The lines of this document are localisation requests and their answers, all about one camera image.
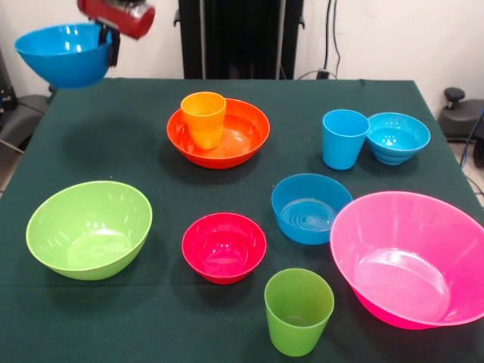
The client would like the blue cable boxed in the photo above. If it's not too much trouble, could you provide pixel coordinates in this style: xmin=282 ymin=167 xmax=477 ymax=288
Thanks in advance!
xmin=458 ymin=107 xmax=484 ymax=167

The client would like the blue cup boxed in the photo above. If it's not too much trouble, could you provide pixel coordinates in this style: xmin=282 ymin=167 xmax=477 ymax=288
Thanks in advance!
xmin=321 ymin=109 xmax=371 ymax=171

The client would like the black hanging cable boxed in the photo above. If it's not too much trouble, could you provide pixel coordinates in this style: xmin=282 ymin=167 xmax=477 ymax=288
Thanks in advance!
xmin=324 ymin=0 xmax=342 ymax=79

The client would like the large pink bowl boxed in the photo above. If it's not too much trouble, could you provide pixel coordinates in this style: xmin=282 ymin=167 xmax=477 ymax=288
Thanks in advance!
xmin=329 ymin=191 xmax=484 ymax=330

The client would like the green cup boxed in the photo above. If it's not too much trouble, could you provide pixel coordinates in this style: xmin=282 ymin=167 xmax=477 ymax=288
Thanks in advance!
xmin=263 ymin=268 xmax=336 ymax=358

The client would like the green bowl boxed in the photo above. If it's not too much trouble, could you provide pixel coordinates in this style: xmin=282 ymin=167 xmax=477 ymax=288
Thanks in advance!
xmin=25 ymin=180 xmax=154 ymax=281

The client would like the large blue bowl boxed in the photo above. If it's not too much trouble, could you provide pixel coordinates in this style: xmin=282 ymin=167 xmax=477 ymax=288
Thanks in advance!
xmin=14 ymin=23 xmax=114 ymax=90

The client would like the small light blue ribbed bowl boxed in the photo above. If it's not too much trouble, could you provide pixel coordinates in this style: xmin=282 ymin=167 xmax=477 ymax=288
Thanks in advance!
xmin=365 ymin=112 xmax=432 ymax=166

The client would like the blue flat-bottomed bowl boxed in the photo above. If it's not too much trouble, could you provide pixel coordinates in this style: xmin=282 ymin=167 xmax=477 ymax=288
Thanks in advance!
xmin=271 ymin=173 xmax=354 ymax=246

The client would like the black pedestal foot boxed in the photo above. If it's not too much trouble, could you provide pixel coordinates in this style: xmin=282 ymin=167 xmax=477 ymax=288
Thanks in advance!
xmin=0 ymin=80 xmax=61 ymax=148
xmin=437 ymin=87 xmax=484 ymax=139

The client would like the small pink-red bowl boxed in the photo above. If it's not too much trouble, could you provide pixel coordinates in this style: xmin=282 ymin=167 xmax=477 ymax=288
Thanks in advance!
xmin=181 ymin=212 xmax=268 ymax=286

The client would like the orange-red bowl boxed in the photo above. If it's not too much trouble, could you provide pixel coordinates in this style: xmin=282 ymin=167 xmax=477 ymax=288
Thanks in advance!
xmin=166 ymin=98 xmax=271 ymax=170

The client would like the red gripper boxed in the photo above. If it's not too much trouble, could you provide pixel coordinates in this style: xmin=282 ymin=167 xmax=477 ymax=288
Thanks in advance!
xmin=77 ymin=0 xmax=156 ymax=68

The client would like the black equipment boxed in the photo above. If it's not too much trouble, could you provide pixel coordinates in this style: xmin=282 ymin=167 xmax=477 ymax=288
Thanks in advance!
xmin=0 ymin=48 xmax=17 ymax=111

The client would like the orange cup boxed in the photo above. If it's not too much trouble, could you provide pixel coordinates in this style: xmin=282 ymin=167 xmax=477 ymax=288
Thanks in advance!
xmin=180 ymin=91 xmax=228 ymax=150

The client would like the dark green tablecloth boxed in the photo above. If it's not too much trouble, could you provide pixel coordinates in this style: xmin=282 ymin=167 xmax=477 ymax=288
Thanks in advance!
xmin=0 ymin=77 xmax=484 ymax=363

